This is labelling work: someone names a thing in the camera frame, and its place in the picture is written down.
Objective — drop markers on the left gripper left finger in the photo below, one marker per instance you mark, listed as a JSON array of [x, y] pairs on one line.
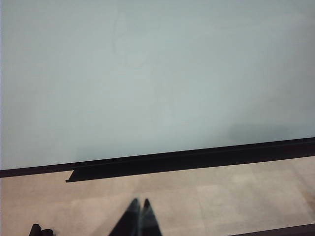
[[130, 221]]

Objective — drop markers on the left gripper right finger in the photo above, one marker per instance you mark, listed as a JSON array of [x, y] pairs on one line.
[[148, 221]]

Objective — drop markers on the black whiteboard pen tray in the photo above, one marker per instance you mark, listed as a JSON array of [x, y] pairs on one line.
[[172, 164]]

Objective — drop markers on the small black block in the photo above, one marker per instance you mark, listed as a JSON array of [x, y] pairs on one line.
[[37, 231]]

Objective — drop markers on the dark base edge bar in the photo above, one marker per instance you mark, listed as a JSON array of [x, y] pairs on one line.
[[295, 231]]

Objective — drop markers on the whiteboard with black frame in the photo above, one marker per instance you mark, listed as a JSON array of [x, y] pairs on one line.
[[147, 86]]

